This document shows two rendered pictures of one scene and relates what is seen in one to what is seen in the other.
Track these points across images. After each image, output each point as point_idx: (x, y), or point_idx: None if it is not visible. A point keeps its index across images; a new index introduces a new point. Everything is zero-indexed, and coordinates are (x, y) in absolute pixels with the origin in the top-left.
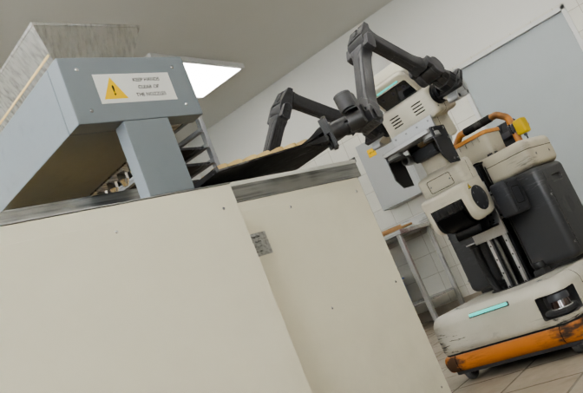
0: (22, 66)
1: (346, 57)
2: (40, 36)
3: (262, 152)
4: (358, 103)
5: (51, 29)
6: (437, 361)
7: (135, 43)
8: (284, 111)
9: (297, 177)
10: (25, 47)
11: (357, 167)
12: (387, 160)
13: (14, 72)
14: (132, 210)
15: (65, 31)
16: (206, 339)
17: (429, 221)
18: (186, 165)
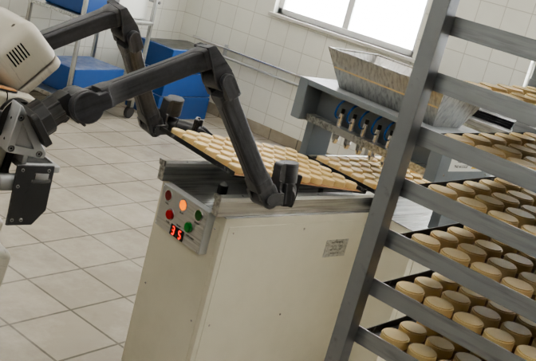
0: (397, 71)
1: (142, 41)
2: (374, 61)
3: (256, 142)
4: (160, 107)
5: (369, 56)
6: (124, 349)
7: (332, 59)
8: None
9: None
10: (388, 63)
11: (159, 168)
12: (52, 176)
13: (406, 72)
14: None
15: (364, 56)
16: None
17: (2, 280)
18: (301, 145)
